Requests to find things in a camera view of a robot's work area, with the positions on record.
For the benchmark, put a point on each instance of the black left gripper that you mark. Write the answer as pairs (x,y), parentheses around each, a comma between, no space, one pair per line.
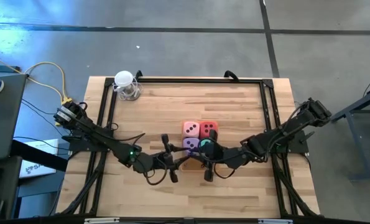
(167,157)

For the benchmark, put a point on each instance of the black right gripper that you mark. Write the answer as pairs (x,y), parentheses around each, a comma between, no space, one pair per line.
(211,157)

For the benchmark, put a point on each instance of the large purple plush die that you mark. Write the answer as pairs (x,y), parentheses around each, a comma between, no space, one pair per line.
(187,149)

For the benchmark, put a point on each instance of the large teal plush die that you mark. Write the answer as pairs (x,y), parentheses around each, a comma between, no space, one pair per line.
(205,142)

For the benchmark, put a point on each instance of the large pink plush die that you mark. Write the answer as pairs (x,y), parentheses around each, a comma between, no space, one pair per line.
(196,133)

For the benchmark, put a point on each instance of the large red plush die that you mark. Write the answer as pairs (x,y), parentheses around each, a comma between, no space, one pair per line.
(208,123)

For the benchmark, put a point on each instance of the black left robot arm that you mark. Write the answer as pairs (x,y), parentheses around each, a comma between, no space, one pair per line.
(104,137)

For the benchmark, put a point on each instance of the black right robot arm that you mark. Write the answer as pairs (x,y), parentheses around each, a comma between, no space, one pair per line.
(284,130)

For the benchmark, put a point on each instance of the white mushroom-shaped lamp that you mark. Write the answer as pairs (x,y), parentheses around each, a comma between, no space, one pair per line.
(124,78)

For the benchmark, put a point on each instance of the white printed cardboard box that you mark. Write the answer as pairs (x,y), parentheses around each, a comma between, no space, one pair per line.
(38,149)

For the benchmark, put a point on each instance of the dark metal side table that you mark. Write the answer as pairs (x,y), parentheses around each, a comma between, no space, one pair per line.
(358,104)

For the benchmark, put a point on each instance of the dark grey side desk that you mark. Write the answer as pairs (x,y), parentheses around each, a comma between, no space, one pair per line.
(4,124)

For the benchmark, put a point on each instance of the black metal table frame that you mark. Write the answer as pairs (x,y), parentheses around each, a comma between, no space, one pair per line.
(203,80)

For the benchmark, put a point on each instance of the silver metal bracket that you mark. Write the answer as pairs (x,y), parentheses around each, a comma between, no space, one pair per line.
(102,221)
(275,221)

